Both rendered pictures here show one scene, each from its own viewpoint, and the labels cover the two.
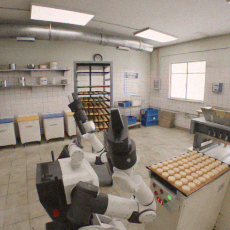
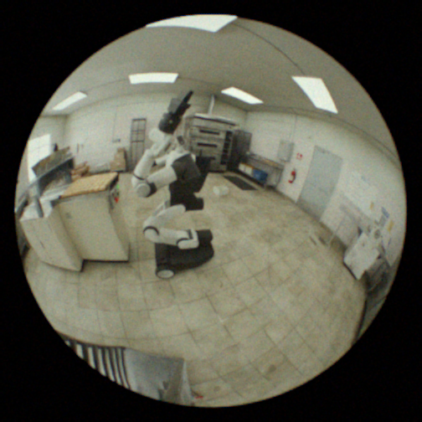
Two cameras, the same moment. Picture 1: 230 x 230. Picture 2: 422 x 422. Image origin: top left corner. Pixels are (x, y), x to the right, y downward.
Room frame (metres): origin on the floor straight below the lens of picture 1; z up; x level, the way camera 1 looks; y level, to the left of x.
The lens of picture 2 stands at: (1.59, 0.49, 1.25)
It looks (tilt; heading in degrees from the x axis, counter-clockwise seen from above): 32 degrees down; 180
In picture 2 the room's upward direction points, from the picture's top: 11 degrees clockwise
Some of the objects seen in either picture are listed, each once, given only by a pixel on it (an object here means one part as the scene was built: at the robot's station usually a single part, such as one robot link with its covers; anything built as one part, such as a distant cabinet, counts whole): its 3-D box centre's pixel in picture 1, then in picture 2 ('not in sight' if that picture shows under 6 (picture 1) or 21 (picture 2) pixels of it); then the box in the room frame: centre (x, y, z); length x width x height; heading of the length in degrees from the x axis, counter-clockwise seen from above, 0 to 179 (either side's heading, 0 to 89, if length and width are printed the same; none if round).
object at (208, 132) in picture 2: not in sight; (207, 143); (-3.08, -0.07, 1.01); 1.56 x 1.20 x 2.01; 121
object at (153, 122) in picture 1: (148, 122); not in sight; (5.62, -1.30, 0.10); 0.60 x 0.40 x 0.20; 119
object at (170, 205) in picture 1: (162, 195); (114, 194); (0.86, -0.34, 0.77); 0.24 x 0.04 x 0.14; 26
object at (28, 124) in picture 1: (29, 129); not in sight; (3.65, 2.31, 0.38); 0.64 x 0.54 x 0.77; 32
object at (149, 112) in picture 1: (148, 112); not in sight; (5.62, -1.30, 0.50); 0.60 x 0.40 x 0.20; 123
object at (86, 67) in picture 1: (91, 67); not in sight; (2.20, 0.33, 1.77); 0.60 x 0.40 x 0.02; 13
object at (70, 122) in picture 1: (75, 123); not in sight; (4.33, 1.19, 0.38); 0.64 x 0.54 x 0.77; 29
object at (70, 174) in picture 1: (68, 188); (186, 170); (0.68, 0.26, 0.98); 0.34 x 0.30 x 0.36; 25
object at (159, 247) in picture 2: not in sight; (183, 244); (0.67, 0.27, 0.19); 0.64 x 0.52 x 0.33; 115
